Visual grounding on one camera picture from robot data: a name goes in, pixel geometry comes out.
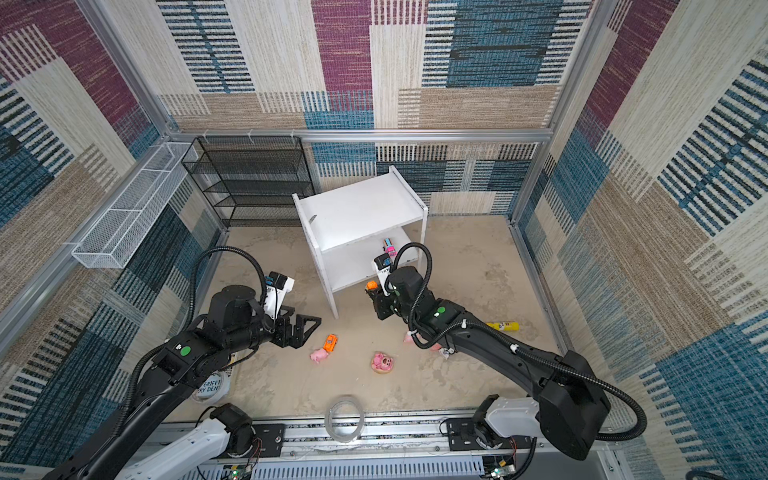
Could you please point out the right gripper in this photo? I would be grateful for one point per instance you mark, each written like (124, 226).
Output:
(379, 302)

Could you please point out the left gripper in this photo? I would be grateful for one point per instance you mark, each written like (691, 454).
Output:
(299, 336)

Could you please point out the pink toy truck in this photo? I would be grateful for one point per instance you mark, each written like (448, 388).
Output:
(389, 248)

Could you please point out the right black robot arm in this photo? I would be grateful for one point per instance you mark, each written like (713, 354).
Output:
(574, 410)

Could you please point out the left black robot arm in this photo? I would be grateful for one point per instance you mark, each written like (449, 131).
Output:
(239, 319)

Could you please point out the white two-tier shelf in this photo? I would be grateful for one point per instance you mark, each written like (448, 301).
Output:
(346, 227)

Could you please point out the green toy car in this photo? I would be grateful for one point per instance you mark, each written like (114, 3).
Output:
(330, 343)

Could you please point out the pink pig toy left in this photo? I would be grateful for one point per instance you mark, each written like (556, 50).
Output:
(319, 355)

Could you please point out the pink bear donut toy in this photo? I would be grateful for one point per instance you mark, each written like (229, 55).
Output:
(382, 363)

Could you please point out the clear tape roll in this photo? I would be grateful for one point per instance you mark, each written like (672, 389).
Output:
(344, 420)

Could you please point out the white round container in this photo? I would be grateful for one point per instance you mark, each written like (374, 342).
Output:
(213, 390)

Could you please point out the yellow tube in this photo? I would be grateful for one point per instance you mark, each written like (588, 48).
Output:
(505, 326)

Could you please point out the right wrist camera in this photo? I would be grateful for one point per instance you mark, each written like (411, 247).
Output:
(382, 264)

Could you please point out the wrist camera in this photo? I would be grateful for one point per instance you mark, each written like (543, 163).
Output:
(278, 286)
(382, 264)

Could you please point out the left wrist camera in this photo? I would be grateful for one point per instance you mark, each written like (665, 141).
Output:
(278, 286)

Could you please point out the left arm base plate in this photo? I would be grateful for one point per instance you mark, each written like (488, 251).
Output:
(255, 441)

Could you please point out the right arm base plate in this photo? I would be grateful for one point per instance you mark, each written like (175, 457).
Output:
(461, 435)

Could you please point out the black wire rack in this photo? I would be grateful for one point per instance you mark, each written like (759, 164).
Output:
(250, 180)

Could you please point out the white wire basket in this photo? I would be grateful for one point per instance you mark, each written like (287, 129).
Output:
(117, 234)

